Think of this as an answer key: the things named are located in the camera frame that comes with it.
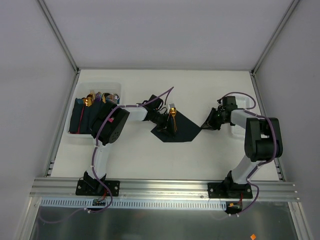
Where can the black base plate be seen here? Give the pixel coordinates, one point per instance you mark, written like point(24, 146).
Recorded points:
point(84, 189)
point(219, 190)

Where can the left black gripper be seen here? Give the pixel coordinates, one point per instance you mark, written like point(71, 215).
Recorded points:
point(164, 122)

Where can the silver fork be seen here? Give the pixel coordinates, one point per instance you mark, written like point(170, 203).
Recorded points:
point(115, 98)

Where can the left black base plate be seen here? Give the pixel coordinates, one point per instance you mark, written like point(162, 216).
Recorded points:
point(84, 189)

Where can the gold spoon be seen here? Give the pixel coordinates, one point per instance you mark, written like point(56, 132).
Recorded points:
point(172, 112)

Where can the dark navy paper napkin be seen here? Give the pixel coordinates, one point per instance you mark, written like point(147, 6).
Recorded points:
point(187, 130)

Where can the aluminium mounting rail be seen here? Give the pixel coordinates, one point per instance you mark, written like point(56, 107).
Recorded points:
point(153, 189)

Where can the small white perforated tray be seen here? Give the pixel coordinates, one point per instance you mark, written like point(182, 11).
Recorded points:
point(243, 102)

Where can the white plastic basket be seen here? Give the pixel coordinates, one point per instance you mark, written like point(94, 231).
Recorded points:
point(82, 90)

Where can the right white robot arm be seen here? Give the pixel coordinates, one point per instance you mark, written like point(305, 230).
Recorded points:
point(262, 144)

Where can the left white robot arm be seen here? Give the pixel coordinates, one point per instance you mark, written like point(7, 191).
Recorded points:
point(107, 128)

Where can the black rolled napkin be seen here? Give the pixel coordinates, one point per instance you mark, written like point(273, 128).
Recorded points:
point(90, 114)

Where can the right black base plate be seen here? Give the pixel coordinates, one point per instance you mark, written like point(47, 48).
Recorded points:
point(219, 190)

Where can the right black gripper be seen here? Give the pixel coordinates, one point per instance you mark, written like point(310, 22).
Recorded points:
point(215, 116)

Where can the gold fork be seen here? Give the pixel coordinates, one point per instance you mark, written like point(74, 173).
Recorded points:
point(174, 125)

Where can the white slotted cable duct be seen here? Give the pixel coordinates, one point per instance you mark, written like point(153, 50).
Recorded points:
point(154, 204)

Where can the dark rolled napkin left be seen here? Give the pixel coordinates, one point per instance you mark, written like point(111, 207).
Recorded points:
point(76, 116)

